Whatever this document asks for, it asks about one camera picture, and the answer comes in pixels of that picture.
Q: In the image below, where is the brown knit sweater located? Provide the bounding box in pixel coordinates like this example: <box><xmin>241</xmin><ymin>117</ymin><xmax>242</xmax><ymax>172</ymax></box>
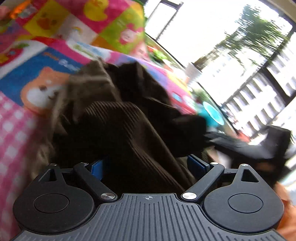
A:
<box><xmin>30</xmin><ymin>60</ymin><xmax>206</xmax><ymax>194</ymax></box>

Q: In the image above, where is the colourful cartoon blanket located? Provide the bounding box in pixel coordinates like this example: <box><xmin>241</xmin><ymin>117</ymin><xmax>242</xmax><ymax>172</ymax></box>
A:
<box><xmin>0</xmin><ymin>0</ymin><xmax>227</xmax><ymax>241</ymax></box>

